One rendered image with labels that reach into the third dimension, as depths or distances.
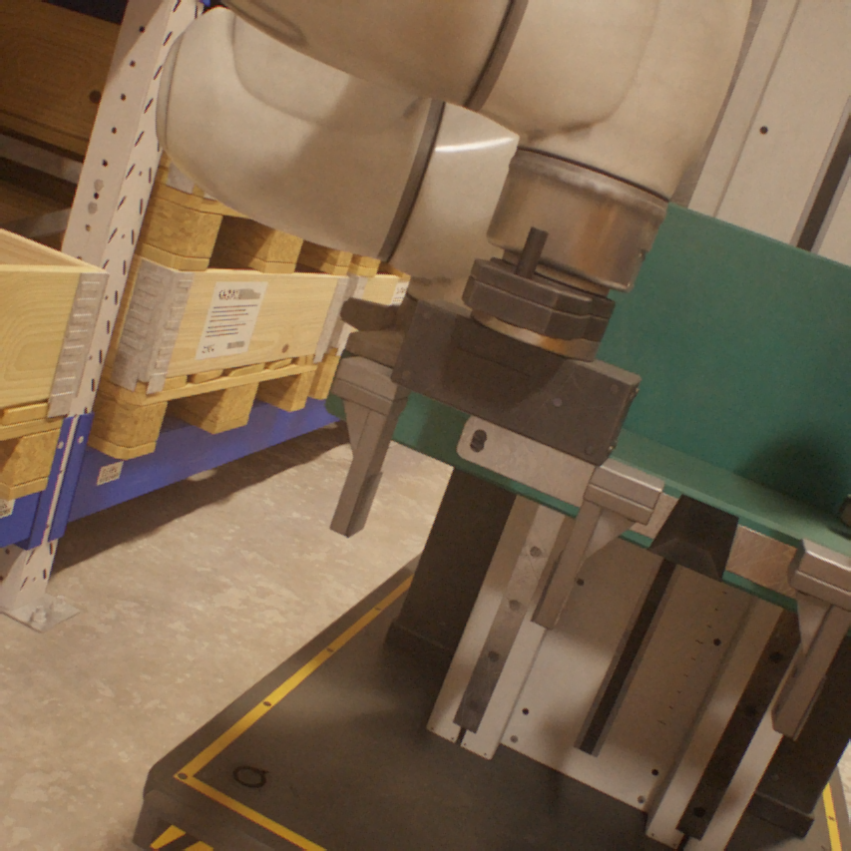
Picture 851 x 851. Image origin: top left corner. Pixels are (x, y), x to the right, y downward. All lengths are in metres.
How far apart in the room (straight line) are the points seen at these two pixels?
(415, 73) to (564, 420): 0.20
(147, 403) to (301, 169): 0.98
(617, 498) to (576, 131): 0.20
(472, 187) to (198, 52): 0.23
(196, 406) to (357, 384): 1.43
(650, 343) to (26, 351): 0.81
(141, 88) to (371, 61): 1.03
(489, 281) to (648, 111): 0.12
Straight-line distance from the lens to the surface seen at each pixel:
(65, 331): 1.40
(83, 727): 1.51
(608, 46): 0.51
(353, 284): 2.46
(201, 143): 0.79
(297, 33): 0.52
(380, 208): 0.78
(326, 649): 1.19
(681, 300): 0.92
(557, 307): 0.47
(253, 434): 2.34
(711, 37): 0.53
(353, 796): 0.97
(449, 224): 0.78
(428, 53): 0.50
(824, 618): 0.57
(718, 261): 0.92
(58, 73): 1.77
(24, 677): 1.59
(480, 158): 0.78
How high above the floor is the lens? 0.86
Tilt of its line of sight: 14 degrees down
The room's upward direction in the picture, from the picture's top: 20 degrees clockwise
